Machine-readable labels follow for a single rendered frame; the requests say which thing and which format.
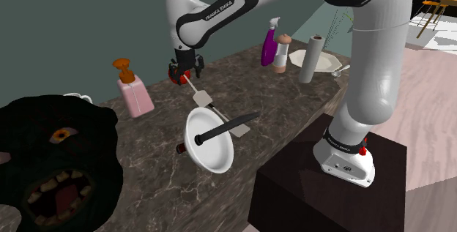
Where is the brown topped pepper mill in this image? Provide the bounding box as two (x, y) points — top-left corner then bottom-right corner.
(272, 33), (292, 75)

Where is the pink soap dispenser orange pump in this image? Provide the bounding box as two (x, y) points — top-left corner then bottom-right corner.
(111, 58), (156, 119)

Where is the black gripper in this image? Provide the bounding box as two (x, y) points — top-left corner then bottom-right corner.
(168, 48), (206, 86)

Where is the white handled grey spatula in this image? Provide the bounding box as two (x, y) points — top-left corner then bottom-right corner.
(182, 74), (214, 108)

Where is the white bowl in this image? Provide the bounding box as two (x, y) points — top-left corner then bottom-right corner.
(183, 106), (235, 175)

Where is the dark robot stand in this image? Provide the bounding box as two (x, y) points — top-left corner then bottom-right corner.
(248, 112), (408, 232)

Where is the black handled grey spatula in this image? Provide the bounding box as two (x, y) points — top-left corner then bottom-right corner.
(208, 102), (251, 138)

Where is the red tomato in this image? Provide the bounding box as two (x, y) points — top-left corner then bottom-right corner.
(168, 67), (192, 86)

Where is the purple spray bottle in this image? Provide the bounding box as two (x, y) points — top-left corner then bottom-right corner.
(260, 16), (282, 67)

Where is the wooden table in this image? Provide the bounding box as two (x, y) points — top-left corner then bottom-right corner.
(415, 0), (457, 40)

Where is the grey paper towel roll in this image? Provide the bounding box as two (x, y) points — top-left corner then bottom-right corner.
(298, 34), (326, 84)

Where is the silver spoon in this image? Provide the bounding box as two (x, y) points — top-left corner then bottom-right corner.
(330, 64), (351, 79)

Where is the white cup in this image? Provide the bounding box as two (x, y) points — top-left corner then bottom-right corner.
(63, 92), (94, 105)

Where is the white octagonal plate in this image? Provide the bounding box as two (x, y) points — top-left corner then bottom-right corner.
(288, 48), (343, 73)

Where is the black knife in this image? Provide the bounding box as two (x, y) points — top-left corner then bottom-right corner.
(193, 112), (261, 146)

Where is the black monster head figure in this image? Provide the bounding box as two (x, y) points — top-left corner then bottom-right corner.
(0, 94), (125, 232)

